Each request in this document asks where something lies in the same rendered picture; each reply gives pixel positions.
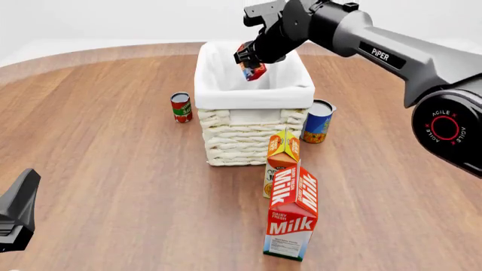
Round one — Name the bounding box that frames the white woven basket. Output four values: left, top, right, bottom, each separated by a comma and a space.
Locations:
197, 106, 312, 167

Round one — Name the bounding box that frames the red and blue butter box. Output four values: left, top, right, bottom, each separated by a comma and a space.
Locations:
236, 41, 268, 83

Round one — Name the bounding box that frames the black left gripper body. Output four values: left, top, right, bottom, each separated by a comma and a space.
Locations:
0, 214, 36, 254

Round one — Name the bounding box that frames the orange juice carton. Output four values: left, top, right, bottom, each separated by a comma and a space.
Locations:
262, 126, 302, 199

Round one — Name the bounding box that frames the red tomato sauce can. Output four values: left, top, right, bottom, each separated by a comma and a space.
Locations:
169, 91, 194, 124

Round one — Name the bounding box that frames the red and white milk carton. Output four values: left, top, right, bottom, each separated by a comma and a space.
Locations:
262, 159, 320, 262

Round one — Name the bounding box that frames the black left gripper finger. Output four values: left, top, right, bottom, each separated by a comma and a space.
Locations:
0, 167, 42, 230

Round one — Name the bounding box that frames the blue printed food can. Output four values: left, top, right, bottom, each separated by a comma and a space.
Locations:
300, 98, 337, 145

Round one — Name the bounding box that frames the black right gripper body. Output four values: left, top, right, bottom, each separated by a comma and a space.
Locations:
233, 44, 262, 70

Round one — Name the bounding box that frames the white cloth basket liner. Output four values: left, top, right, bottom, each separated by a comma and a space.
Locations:
194, 41, 316, 123

